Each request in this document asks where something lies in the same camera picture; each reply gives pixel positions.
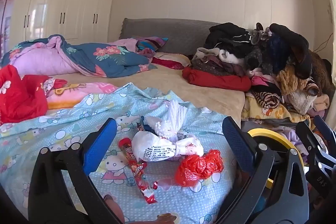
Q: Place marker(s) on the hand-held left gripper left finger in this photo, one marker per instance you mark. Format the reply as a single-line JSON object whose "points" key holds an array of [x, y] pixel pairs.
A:
{"points": [[101, 145]]}

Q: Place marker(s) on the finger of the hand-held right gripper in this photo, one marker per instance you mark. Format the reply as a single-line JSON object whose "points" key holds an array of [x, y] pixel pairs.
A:
{"points": [[307, 145], [326, 136]]}

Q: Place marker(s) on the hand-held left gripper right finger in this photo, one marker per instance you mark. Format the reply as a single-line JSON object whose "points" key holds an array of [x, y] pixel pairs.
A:
{"points": [[237, 145]]}

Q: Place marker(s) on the yellow rimmed black bin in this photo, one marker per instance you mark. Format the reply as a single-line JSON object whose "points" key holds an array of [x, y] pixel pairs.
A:
{"points": [[265, 132]]}

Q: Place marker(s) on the small dark wrapper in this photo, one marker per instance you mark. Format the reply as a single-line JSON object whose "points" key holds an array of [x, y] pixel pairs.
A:
{"points": [[139, 126]]}

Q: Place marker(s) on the white knotted snack packet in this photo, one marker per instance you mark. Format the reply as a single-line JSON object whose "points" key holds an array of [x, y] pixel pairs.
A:
{"points": [[152, 147]]}

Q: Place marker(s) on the red torn wrapper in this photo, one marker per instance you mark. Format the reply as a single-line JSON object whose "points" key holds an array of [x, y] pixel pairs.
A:
{"points": [[147, 193]]}

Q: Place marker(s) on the white foam fruit net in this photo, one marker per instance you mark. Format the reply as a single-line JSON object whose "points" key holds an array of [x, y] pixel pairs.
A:
{"points": [[170, 119]]}

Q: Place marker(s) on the clear plastic wrapper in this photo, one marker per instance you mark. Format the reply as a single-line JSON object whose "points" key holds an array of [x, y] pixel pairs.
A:
{"points": [[168, 184]]}

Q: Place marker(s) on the lavender sweater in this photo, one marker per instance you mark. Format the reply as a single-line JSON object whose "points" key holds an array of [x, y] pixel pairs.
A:
{"points": [[291, 134]]}

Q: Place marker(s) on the peach fleece cloth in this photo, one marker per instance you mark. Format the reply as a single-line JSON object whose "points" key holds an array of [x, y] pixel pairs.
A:
{"points": [[321, 104]]}

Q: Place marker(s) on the light blue cat print sheet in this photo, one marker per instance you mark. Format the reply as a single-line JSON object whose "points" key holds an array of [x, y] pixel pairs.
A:
{"points": [[65, 134]]}

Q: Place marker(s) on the white sherpa garment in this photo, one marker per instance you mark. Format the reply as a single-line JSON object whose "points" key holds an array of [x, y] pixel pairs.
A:
{"points": [[302, 101]]}

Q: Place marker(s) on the yellow cartoon blanket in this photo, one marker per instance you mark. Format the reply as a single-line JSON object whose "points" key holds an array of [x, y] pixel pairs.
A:
{"points": [[273, 113]]}

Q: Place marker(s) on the brown striped knit cuff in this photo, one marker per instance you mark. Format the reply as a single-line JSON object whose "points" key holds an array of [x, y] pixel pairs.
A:
{"points": [[313, 88]]}

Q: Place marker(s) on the brown striped knit garment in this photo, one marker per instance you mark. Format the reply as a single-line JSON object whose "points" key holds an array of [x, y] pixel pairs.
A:
{"points": [[269, 100]]}

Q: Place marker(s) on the pink cartoon blanket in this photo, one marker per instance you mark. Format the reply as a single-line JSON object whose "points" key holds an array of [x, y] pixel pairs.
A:
{"points": [[78, 91]]}

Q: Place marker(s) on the black cloth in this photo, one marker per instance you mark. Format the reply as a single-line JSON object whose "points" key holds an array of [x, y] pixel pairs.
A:
{"points": [[265, 88]]}

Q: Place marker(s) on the beige fleece bed sheet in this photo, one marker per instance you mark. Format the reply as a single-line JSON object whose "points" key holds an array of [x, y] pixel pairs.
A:
{"points": [[199, 92]]}

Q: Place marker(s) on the red folded cloth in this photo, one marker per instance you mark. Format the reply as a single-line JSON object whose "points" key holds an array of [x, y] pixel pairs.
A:
{"points": [[218, 80]]}

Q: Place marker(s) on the brown fur coat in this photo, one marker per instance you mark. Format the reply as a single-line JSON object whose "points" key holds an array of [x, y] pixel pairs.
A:
{"points": [[320, 69]]}

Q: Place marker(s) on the tan fuzzy sweater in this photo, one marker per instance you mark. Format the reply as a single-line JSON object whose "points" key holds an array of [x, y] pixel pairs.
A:
{"points": [[291, 77]]}

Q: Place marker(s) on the pink garment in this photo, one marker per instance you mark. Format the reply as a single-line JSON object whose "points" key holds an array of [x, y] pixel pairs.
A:
{"points": [[262, 79]]}

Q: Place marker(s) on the maroon dotted garment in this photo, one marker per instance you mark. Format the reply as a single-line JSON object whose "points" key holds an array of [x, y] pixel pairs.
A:
{"points": [[218, 67]]}

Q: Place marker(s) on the blue floral quilt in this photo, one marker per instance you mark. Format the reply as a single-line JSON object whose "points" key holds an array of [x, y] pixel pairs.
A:
{"points": [[105, 61]]}

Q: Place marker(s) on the dark grey speckled sweater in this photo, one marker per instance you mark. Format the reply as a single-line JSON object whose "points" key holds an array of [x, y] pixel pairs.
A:
{"points": [[256, 59]]}

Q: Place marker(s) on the white fleece garment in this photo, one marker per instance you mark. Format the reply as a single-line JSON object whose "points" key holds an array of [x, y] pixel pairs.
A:
{"points": [[232, 57]]}

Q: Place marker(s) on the red printed cloth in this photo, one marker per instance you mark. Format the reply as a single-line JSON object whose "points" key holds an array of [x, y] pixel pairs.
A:
{"points": [[18, 98]]}

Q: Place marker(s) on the cream knit garment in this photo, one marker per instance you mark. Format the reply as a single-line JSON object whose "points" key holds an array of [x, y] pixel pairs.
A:
{"points": [[207, 53]]}

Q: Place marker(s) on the dark blue fuzzy garment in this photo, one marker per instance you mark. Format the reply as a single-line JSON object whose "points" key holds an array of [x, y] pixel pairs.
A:
{"points": [[275, 53]]}

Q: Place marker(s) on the black fleece garment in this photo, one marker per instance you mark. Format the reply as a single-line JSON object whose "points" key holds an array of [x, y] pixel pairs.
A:
{"points": [[296, 42]]}

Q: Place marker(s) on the pink floral cloth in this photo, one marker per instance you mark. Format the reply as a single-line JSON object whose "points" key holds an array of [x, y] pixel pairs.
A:
{"points": [[122, 44]]}

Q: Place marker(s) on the dark red lace cloth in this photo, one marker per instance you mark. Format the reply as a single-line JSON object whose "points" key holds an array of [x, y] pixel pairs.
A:
{"points": [[168, 63]]}

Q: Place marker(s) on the black jacket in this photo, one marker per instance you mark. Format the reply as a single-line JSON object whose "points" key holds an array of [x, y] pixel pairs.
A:
{"points": [[225, 35]]}

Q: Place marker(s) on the colourful striped cloth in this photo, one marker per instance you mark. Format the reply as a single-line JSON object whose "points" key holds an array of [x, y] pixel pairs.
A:
{"points": [[151, 44]]}

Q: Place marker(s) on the grey fuzzy garment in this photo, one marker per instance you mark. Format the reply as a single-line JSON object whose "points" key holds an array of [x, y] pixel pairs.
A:
{"points": [[258, 33]]}

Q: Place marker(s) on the grey headboard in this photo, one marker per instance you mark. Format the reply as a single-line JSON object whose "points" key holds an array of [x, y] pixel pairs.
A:
{"points": [[178, 32]]}

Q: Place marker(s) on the pink printed door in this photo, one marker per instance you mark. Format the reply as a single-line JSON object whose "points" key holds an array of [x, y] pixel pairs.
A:
{"points": [[5, 27]]}

